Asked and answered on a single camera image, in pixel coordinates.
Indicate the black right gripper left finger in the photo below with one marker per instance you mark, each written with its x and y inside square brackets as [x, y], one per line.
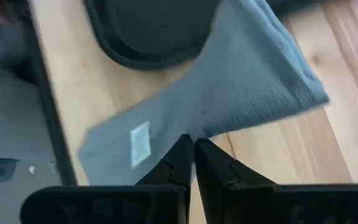
[176, 165]

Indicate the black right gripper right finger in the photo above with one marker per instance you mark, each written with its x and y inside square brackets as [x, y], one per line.
[216, 168]

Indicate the grey cloth napkin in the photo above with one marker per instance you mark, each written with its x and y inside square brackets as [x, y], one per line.
[228, 93]

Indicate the black plastic serving tray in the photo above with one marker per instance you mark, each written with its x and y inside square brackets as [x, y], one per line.
[151, 28]

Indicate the black aluminium table frame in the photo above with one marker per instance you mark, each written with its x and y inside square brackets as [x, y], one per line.
[50, 109]

